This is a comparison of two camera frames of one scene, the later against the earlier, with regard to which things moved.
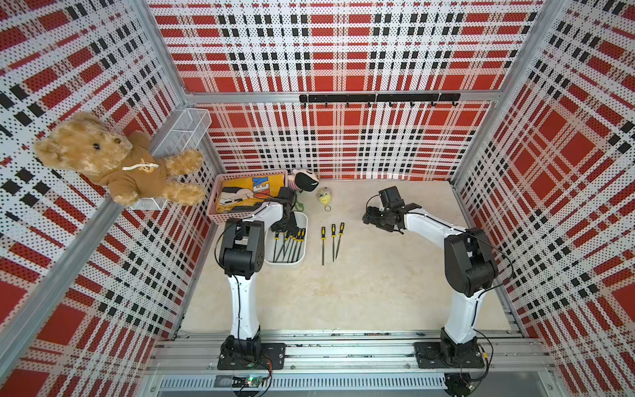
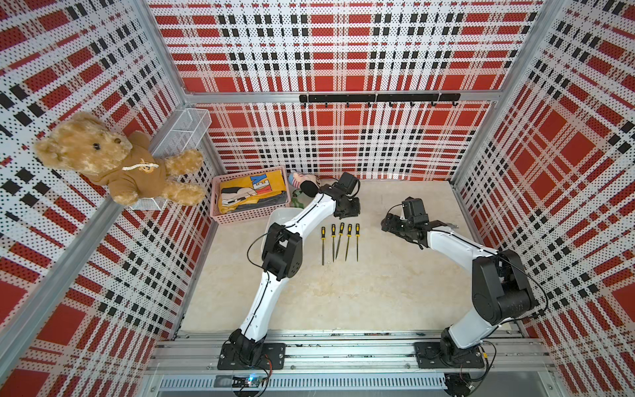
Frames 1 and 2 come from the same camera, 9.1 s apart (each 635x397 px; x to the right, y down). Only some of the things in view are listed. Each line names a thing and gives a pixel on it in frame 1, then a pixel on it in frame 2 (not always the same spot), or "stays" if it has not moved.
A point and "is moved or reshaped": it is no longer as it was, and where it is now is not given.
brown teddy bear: (84, 144) stays
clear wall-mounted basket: (186, 134) stays
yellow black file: (341, 234) stays
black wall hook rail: (411, 98) stays
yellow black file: (298, 239) is moved or reshaped
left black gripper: (292, 223) to (355, 209)
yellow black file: (323, 239) stays
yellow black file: (276, 238) is moved or reshaped
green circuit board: (251, 381) stays
